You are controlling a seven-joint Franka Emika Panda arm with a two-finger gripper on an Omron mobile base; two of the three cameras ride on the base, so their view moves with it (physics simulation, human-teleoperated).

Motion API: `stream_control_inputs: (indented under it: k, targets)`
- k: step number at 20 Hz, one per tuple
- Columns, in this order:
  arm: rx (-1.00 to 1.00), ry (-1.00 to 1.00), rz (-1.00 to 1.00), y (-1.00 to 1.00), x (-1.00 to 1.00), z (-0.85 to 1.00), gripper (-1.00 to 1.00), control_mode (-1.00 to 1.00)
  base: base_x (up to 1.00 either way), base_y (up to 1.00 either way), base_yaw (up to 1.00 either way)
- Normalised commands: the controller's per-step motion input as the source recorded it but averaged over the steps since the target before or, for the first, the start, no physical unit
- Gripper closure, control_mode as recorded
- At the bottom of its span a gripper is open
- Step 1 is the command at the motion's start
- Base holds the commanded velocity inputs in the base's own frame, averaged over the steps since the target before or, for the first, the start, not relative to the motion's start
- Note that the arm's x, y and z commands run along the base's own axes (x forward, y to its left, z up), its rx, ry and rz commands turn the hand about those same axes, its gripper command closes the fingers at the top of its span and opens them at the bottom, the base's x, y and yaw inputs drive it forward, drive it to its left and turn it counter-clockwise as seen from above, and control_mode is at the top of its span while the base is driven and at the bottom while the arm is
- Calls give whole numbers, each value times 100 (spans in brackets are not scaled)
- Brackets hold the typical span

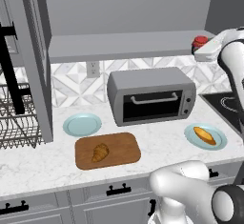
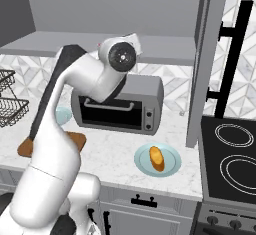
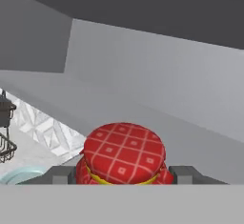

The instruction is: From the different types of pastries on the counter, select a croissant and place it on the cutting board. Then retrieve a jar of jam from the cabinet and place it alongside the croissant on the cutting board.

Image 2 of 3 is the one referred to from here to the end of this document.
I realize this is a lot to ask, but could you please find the light blue plate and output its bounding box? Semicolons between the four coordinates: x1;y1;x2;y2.
133;142;183;179

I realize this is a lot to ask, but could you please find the golden brown croissant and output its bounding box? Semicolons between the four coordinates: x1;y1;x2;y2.
148;145;166;173

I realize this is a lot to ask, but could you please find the grey wall cabinet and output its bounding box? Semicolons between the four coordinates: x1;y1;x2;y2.
0;0;208;67

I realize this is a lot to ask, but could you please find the brown wooden cutting board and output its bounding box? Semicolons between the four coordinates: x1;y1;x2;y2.
17;131;88;159

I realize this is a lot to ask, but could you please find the black base cabinet handle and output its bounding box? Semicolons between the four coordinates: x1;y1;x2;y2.
102;210;112;235

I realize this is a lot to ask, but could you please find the light blue bowl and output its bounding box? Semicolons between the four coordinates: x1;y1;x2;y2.
54;106;73;126

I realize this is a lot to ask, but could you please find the black wire basket stand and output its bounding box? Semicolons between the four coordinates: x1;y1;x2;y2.
0;68;30;129

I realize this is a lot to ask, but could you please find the grey base cabinet door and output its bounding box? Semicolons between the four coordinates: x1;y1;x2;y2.
99;202;198;235

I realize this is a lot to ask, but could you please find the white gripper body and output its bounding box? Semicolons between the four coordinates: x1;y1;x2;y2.
123;32;143;64

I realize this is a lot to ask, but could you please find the grey oven front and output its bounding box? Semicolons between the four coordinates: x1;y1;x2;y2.
192;201;256;235

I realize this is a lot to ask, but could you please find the toaster oven door handle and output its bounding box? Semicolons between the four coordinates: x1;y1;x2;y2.
83;98;136;112

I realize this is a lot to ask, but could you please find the grey toaster oven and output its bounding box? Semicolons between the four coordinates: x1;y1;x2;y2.
70;73;165;136

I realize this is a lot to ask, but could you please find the black glass hob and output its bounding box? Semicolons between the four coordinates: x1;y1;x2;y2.
199;115;256;207

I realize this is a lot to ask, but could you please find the dark oven knob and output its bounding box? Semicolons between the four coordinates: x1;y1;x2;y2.
206;214;219;227
229;219;243;231

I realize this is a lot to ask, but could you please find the black drawer handle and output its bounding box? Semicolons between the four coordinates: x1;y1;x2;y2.
130;194;159;209

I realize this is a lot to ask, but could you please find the long black door handle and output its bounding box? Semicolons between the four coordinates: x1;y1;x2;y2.
206;0;255;120

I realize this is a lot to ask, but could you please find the grey drawer front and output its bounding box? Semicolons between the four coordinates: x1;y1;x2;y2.
99;185;202;215

